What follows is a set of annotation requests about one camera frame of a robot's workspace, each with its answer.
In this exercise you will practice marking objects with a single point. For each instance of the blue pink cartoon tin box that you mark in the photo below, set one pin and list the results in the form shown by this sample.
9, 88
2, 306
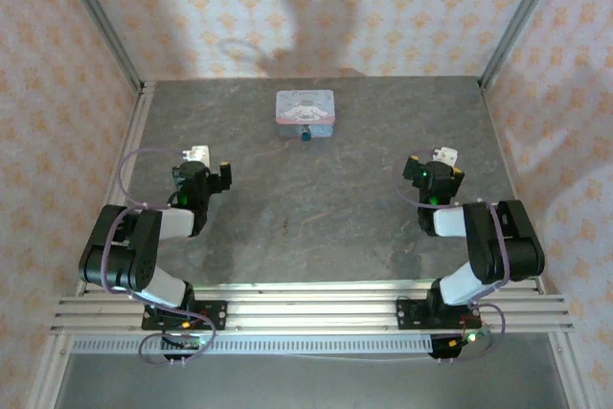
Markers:
305, 107

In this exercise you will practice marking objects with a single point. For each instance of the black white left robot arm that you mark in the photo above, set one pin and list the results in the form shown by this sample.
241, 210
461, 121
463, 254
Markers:
120, 256

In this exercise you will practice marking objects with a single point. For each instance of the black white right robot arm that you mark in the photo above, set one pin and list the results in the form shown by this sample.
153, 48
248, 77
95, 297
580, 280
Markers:
507, 246

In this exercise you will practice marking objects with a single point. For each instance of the small circuit board with LED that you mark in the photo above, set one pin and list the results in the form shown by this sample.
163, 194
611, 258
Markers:
471, 336
184, 342

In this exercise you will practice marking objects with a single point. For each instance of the wide aluminium base beam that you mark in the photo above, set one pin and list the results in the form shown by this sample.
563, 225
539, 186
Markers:
311, 313

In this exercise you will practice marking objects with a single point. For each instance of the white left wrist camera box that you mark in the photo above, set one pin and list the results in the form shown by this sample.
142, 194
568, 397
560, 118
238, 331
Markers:
197, 154

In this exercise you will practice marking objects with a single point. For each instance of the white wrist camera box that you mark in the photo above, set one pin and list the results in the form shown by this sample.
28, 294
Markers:
445, 155
197, 154

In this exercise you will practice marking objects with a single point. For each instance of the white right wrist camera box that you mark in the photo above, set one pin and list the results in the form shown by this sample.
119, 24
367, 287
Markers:
445, 155

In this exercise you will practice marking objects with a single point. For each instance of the aluminium table edge rail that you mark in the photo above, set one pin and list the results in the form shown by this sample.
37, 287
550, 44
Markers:
136, 131

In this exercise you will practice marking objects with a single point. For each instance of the aluminium frame post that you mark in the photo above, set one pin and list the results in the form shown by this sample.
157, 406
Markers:
97, 11
524, 11

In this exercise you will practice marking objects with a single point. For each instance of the aluminium frame leg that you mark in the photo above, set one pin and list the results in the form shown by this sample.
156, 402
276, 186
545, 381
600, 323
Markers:
48, 370
570, 370

